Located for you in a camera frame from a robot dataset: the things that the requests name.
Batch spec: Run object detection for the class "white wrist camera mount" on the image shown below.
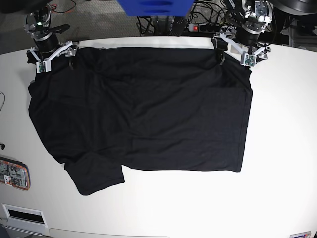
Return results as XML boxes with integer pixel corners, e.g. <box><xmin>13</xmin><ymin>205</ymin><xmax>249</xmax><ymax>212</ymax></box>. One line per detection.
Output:
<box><xmin>211</xmin><ymin>32</ymin><xmax>271</xmax><ymax>68</ymax></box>
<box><xmin>28</xmin><ymin>41</ymin><xmax>79</xmax><ymax>73</ymax></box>

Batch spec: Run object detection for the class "orange clear screw box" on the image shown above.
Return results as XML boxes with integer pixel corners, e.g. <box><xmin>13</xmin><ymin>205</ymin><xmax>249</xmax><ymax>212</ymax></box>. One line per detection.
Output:
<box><xmin>0</xmin><ymin>157</ymin><xmax>31</xmax><ymax>191</ymax></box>

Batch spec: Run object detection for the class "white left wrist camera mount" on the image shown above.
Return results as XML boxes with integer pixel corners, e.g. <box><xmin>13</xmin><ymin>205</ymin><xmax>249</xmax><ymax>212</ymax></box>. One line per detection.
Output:
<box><xmin>211</xmin><ymin>32</ymin><xmax>271</xmax><ymax>68</ymax></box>

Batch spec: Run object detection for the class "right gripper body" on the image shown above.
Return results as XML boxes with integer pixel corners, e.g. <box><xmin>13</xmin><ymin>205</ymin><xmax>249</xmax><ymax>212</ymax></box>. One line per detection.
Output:
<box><xmin>32</xmin><ymin>33</ymin><xmax>60</xmax><ymax>53</ymax></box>

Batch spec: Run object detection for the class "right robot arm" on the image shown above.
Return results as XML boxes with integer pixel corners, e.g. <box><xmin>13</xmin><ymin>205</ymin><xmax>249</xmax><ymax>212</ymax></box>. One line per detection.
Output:
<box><xmin>24</xmin><ymin>4</ymin><xmax>79</xmax><ymax>73</ymax></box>

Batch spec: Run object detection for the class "blue plastic bin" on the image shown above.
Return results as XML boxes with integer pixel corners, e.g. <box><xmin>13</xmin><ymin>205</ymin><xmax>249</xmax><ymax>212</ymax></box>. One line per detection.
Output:
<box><xmin>117</xmin><ymin>0</ymin><xmax>194</xmax><ymax>16</ymax></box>

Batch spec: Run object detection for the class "black cable bundle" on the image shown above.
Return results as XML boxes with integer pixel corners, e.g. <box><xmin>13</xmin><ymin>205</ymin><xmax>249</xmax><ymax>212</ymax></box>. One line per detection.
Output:
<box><xmin>136</xmin><ymin>0</ymin><xmax>238</xmax><ymax>37</ymax></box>

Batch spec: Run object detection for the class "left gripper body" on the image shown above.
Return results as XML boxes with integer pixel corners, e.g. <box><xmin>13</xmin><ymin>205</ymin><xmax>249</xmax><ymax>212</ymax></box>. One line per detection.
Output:
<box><xmin>235</xmin><ymin>24</ymin><xmax>262</xmax><ymax>47</ymax></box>

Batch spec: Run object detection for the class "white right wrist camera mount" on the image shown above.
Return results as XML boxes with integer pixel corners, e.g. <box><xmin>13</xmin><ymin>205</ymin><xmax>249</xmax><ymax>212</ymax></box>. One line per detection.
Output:
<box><xmin>28</xmin><ymin>41</ymin><xmax>79</xmax><ymax>73</ymax></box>

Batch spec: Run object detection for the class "black T-shirt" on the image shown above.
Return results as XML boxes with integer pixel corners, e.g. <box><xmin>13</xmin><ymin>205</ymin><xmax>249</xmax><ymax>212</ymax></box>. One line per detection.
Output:
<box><xmin>28</xmin><ymin>47</ymin><xmax>253</xmax><ymax>195</ymax></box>

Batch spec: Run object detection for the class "white power strip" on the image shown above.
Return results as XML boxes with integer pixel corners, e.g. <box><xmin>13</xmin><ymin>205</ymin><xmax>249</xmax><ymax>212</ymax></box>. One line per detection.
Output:
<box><xmin>188</xmin><ymin>23</ymin><xmax>221</xmax><ymax>33</ymax></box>

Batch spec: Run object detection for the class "white table cable slot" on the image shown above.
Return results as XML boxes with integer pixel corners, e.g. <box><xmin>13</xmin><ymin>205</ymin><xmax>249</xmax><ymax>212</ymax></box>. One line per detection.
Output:
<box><xmin>1</xmin><ymin>203</ymin><xmax>48</xmax><ymax>228</ymax></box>

